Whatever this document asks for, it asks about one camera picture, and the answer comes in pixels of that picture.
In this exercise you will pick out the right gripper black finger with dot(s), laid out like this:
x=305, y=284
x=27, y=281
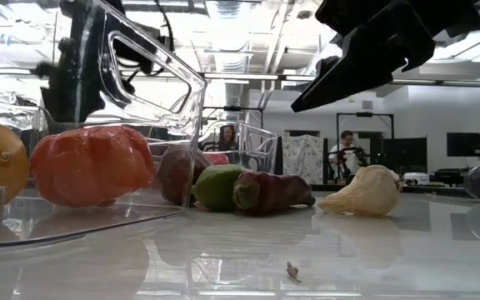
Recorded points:
x=356, y=66
x=419, y=46

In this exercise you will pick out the orange bell pepper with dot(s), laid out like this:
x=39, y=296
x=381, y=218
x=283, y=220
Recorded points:
x=90, y=166

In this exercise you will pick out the dark red round produce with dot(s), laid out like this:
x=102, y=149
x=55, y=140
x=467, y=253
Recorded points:
x=175, y=175

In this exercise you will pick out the beige garlic bulb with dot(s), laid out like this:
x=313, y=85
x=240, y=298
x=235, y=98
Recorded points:
x=369, y=193

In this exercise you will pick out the dark red pepper green stem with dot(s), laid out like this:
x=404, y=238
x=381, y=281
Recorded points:
x=277, y=191

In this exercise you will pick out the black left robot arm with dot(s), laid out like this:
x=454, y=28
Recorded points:
x=86, y=16

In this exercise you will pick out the ceiling light bar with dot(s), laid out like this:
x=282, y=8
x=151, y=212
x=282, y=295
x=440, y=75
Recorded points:
x=240, y=76
x=298, y=78

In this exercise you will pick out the person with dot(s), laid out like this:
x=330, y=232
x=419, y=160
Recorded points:
x=346, y=139
x=227, y=139

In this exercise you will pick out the dark screen panel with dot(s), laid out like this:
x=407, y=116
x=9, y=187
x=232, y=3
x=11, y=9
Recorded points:
x=406, y=154

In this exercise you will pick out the white patterned cloth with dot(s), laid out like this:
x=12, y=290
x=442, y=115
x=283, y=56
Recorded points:
x=302, y=154

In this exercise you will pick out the clear plastic basket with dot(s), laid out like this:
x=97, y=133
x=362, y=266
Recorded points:
x=98, y=214
x=261, y=141

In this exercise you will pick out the white projector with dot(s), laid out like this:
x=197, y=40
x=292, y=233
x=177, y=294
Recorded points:
x=415, y=179

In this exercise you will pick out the black desk equipment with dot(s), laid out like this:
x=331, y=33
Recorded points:
x=448, y=175

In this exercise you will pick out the red apple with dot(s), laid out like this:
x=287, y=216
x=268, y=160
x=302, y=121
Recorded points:
x=219, y=159

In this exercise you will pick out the green lime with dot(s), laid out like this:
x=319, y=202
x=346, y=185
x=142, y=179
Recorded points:
x=217, y=187

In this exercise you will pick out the small brown debris scrap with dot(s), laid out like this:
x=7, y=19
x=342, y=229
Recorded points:
x=293, y=271

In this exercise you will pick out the black metal frame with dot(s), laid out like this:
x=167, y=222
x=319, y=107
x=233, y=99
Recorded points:
x=365, y=113
x=231, y=108

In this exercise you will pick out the black camera on tripod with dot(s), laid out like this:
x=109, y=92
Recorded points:
x=348, y=156

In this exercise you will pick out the black wall monitor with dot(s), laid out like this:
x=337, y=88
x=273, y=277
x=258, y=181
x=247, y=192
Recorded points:
x=465, y=144

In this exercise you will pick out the ribbed silver ceiling duct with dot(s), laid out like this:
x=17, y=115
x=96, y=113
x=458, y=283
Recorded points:
x=228, y=33

